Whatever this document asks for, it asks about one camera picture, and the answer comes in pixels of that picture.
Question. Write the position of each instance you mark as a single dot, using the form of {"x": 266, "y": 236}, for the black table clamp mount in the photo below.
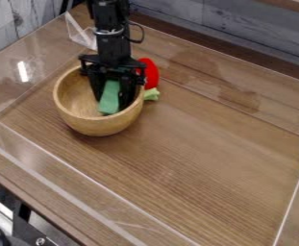
{"x": 24, "y": 231}

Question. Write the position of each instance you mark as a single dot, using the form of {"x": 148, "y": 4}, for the green rectangular block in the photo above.
{"x": 108, "y": 103}

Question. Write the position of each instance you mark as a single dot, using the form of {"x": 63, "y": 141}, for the clear acrylic tray wall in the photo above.
{"x": 83, "y": 208}

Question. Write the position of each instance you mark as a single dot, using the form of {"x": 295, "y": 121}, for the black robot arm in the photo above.
{"x": 109, "y": 15}

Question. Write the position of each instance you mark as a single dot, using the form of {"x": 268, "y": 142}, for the red plush strawberry toy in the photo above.
{"x": 151, "y": 93}

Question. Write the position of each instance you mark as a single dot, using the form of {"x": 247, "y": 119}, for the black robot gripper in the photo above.
{"x": 112, "y": 62}

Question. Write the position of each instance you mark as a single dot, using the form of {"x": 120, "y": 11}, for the brown wooden bowl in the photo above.
{"x": 77, "y": 106}

